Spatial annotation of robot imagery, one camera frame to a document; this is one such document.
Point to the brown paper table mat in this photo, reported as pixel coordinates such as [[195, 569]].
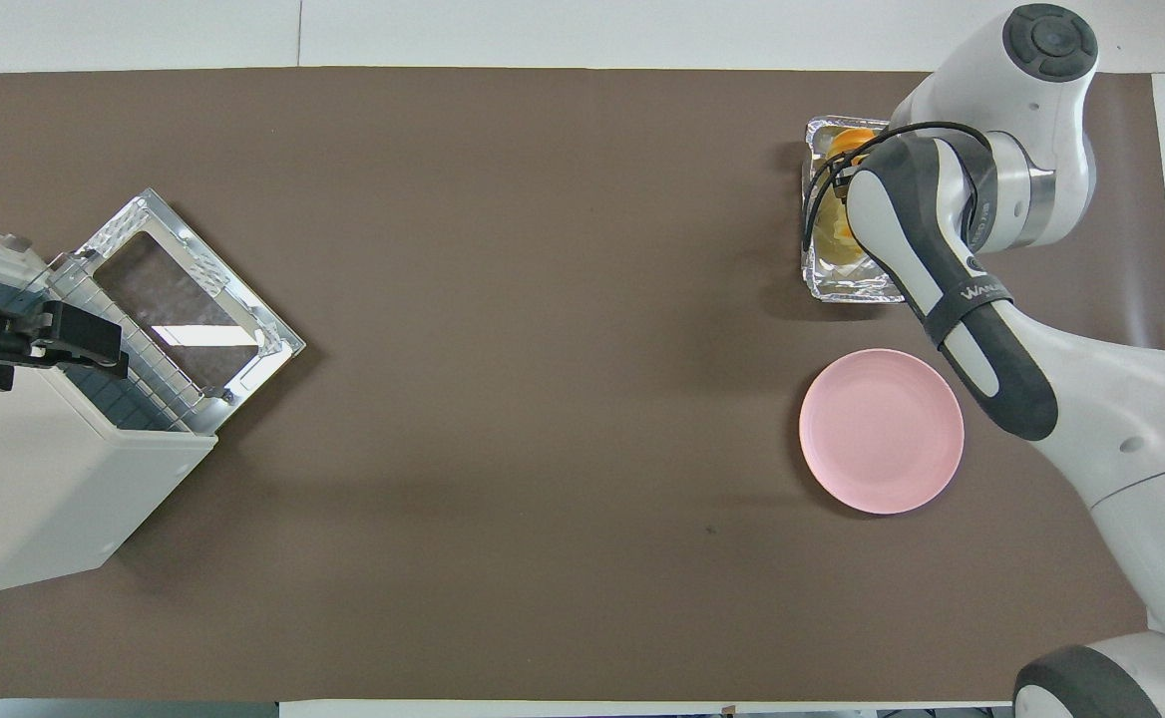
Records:
[[543, 399]]

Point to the pink round plate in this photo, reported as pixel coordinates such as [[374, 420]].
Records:
[[882, 429]]

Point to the aluminium foil tray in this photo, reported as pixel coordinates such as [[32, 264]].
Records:
[[842, 284]]

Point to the orange sliced bread loaf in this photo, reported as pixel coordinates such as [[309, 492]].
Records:
[[852, 138]]

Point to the glass oven door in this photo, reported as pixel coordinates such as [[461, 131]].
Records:
[[184, 299]]

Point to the white toaster oven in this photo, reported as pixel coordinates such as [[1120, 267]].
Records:
[[44, 479]]

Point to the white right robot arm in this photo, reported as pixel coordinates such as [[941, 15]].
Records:
[[1141, 419]]

